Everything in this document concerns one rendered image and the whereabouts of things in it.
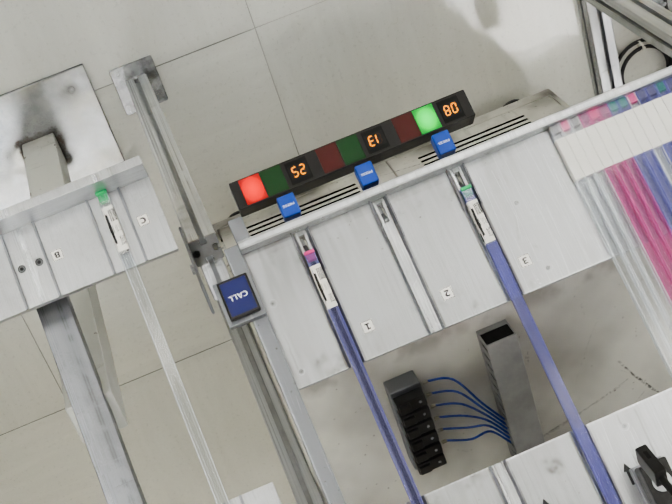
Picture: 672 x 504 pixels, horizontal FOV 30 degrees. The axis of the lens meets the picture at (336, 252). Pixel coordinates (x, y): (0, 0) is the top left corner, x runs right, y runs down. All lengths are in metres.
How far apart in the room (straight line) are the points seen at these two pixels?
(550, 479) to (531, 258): 0.28
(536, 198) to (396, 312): 0.24
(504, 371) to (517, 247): 0.34
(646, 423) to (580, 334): 0.42
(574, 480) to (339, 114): 1.03
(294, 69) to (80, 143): 0.41
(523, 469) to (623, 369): 0.54
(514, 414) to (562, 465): 0.40
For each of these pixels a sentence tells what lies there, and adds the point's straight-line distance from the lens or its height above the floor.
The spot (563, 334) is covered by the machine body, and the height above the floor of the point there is 0.62.
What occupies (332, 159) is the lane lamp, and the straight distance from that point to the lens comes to 1.66.
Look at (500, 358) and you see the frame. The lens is 1.91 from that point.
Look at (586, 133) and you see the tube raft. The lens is 1.68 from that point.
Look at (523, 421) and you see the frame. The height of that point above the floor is 0.66.
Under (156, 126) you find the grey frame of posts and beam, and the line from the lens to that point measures 2.07.
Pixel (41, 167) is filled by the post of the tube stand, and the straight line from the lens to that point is 2.17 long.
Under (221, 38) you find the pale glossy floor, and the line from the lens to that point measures 2.27.
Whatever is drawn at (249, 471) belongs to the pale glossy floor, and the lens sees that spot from 2.75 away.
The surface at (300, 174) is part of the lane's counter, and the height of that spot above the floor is 0.66.
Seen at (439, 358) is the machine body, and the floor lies 0.62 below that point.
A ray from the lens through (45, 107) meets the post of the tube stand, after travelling 2.26.
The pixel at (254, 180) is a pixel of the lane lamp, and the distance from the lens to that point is 1.66.
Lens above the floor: 2.11
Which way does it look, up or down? 58 degrees down
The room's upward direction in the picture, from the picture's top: 149 degrees clockwise
